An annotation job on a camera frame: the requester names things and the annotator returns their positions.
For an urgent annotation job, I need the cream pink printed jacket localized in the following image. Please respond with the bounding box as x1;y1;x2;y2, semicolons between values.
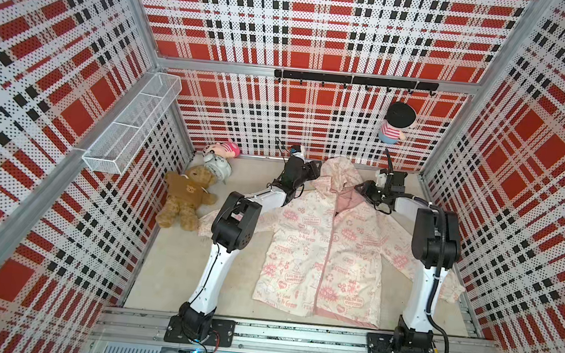
190;143;478;338

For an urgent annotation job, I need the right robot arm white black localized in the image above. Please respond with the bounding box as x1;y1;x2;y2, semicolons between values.
355;152;461;353

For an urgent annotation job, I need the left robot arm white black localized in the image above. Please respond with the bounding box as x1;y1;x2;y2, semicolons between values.
177;145;322;343

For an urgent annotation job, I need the black-haired striped doll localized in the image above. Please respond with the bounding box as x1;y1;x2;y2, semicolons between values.
378;102;416;145

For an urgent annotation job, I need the pink plush doll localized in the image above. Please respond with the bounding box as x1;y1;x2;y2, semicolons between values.
203;141;241;159

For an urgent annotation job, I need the brown teddy bear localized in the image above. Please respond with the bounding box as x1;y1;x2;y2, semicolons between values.
155;165;218;232

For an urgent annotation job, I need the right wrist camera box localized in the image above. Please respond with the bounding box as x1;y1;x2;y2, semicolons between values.
375;169;388;189

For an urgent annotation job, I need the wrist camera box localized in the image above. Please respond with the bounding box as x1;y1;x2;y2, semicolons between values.
375;169;388;189
288;145;305;160

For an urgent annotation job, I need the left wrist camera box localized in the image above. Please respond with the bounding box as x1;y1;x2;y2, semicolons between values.
288;145;305;160

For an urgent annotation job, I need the black wall hook rail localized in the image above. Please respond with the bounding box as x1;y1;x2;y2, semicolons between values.
274;69;439;93

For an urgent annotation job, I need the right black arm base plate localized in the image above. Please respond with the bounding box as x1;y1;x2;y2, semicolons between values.
366;332;434;353

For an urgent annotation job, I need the white wire mesh basket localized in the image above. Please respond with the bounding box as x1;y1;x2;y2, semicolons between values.
83;73;182;175

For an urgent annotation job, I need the aluminium front rail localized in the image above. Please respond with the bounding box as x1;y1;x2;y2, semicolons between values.
89;302;512;353

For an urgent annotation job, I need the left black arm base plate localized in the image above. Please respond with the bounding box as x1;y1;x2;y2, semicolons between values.
163;315;237;348

